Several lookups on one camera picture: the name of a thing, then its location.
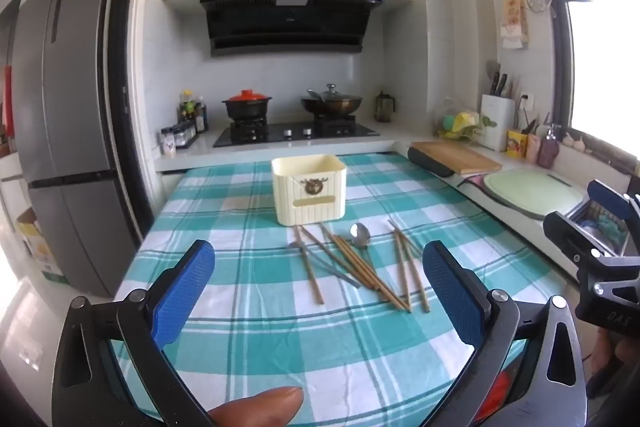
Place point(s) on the black gas hob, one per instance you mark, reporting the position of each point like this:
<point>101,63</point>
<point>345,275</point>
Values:
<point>295,133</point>

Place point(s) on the spice jar rack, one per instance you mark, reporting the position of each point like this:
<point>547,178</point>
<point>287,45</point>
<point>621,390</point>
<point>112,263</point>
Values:
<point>184,134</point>

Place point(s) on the black tray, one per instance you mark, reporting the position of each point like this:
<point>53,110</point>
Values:
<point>430,164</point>

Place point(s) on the white knife block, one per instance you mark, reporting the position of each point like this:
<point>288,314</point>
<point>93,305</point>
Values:
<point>497,124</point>

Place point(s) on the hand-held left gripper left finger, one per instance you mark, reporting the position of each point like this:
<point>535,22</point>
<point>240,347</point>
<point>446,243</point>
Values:
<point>182,287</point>

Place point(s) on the white wall socket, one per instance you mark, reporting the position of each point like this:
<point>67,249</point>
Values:
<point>525,102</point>

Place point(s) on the pink cup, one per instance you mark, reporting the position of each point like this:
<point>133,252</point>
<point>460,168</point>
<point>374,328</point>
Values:
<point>533,149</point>

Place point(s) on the cream ribbed utensil holder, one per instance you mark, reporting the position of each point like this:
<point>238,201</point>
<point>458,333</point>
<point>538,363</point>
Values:
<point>290,207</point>

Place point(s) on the green cutting board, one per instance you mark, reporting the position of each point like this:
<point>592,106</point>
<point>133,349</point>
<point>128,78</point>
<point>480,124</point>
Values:
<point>535,194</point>

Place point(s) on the dark sauce bottle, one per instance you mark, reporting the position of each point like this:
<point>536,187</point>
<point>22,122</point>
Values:
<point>201,117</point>

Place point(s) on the red cloth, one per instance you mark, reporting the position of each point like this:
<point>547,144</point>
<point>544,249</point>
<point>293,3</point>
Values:
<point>8,102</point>

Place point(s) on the window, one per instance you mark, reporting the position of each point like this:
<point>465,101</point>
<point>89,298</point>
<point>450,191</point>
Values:
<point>600,32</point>

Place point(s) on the metal spoon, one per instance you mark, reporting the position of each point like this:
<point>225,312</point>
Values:
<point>330,271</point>
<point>360,234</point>

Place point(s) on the plastic bag of produce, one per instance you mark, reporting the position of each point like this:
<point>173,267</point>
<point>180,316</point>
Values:
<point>460,122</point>

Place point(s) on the wooden cutting board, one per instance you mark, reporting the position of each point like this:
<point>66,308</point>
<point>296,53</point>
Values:
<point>460,157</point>

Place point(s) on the yellow printed cup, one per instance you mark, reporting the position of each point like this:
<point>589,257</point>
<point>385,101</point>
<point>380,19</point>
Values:
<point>516,144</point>

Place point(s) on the grey refrigerator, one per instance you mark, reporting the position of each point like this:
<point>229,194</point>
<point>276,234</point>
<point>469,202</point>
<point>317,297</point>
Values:
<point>75,107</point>

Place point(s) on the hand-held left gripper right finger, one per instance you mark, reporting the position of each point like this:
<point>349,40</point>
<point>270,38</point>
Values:
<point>452,297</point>

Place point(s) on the black range hood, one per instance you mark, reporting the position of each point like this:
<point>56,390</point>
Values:
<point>285,22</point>

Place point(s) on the black wok glass lid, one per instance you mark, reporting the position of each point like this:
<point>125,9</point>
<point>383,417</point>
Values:
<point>330,104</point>

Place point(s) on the white-labelled spice jar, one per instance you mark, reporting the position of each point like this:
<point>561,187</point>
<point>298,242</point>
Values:
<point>168,144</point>

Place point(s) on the black door frame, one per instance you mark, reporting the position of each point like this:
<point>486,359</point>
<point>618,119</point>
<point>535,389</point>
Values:
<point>132,107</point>

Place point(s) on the teal checked tablecloth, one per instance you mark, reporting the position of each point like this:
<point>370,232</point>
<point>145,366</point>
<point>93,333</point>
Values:
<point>250,347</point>

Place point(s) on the brown soap dispenser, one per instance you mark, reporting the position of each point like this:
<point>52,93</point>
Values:
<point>548,152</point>

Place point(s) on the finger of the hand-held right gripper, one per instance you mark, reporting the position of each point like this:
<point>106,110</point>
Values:
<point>562,229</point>
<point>607,199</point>

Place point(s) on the person's left hand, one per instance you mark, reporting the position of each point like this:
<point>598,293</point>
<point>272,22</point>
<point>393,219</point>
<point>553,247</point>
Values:
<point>260,407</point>

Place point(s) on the person's right hand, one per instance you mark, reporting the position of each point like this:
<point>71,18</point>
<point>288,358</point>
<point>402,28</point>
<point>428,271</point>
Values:
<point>625,352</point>

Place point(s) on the cardboard box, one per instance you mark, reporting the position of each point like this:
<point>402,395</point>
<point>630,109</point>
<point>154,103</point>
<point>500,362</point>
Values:
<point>40,252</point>

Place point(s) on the printed hanging towel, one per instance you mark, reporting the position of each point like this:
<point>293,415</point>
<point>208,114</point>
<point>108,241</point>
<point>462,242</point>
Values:
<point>514,19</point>

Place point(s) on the dark glass pitcher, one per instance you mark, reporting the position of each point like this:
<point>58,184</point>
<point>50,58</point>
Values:
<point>384,108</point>

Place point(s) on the black clay pot red lid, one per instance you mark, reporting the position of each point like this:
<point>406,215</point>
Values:
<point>247,104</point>

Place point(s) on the garlic bulbs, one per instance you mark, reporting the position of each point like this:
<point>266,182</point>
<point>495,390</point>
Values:
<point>574,142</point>

